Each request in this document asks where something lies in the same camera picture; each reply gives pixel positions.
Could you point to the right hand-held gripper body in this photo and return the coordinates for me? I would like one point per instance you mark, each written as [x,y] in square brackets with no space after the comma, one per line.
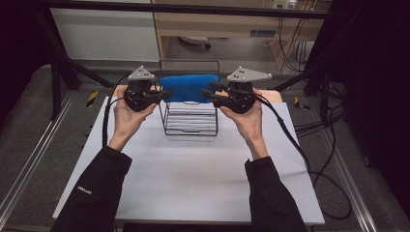
[240,98]

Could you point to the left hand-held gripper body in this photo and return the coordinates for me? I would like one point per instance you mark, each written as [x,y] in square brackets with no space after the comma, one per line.
[140,95]

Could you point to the blue towel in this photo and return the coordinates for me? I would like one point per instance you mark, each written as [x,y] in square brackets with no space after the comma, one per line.
[188,87]

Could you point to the person's right hand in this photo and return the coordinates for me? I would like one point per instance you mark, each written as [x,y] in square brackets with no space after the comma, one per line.
[249,127]

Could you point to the person's left hand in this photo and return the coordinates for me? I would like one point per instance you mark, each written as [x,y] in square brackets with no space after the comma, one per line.
[127,124]

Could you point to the yellow black tape strip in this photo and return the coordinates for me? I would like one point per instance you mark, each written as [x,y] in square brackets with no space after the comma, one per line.
[92,99]
[300,104]

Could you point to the white chair base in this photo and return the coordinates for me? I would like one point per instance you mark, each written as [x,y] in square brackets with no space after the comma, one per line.
[195,40]

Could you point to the wooden desk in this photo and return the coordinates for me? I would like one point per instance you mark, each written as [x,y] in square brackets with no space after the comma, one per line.
[219,24]

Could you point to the white panel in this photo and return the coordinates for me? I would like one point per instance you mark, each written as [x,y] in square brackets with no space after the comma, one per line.
[103,35]

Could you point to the white table board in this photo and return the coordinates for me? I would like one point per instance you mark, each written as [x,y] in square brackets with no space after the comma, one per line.
[193,170]

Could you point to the black metal crossbar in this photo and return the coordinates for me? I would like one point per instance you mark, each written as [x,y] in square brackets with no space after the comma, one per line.
[193,8]

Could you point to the black metal stand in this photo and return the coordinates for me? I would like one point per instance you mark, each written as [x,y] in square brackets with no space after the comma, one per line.
[55,90]
[324,96]

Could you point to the white power strip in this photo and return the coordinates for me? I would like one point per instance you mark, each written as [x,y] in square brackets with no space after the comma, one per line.
[284,4]

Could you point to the black curtain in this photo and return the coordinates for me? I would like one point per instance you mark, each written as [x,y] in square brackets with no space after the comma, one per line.
[19,48]
[377,96]

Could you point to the aluminium rail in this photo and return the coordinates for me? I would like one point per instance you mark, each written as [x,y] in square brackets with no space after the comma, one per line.
[35,154]
[349,180]

